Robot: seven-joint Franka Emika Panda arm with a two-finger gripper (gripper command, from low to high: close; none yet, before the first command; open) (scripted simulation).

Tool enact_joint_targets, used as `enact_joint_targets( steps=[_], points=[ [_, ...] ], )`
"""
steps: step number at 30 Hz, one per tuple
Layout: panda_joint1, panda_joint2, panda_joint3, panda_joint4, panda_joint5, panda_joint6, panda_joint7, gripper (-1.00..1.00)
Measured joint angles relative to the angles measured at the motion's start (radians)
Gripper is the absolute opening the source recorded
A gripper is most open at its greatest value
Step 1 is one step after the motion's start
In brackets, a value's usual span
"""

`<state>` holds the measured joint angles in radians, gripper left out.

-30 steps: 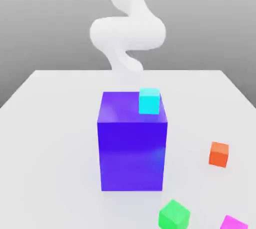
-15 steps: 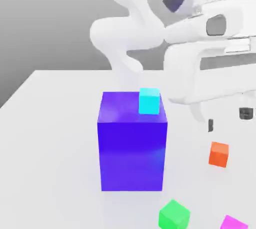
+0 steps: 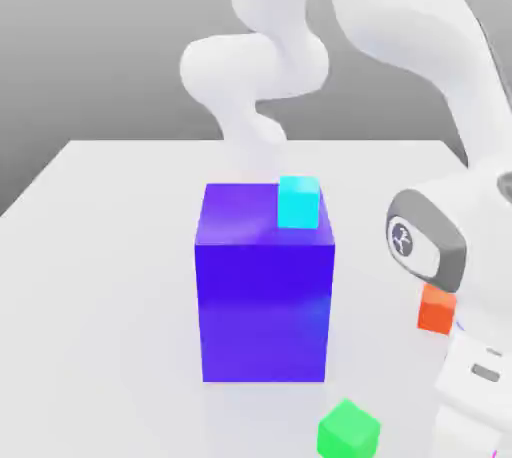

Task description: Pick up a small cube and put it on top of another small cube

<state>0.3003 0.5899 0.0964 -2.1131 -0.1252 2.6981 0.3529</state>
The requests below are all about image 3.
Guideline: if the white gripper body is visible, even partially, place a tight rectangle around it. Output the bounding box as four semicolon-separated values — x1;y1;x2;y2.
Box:
433;405;512;458

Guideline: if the small green cube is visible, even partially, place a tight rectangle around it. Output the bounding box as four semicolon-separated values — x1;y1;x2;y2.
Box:
316;398;382;458

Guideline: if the small orange cube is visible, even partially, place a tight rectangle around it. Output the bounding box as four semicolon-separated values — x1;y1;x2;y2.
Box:
416;282;458;336

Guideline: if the small cyan cube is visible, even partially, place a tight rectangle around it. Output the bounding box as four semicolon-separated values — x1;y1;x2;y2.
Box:
276;175;322;231

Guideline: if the large blue box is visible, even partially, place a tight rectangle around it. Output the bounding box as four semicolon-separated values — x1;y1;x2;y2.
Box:
194;182;336;384

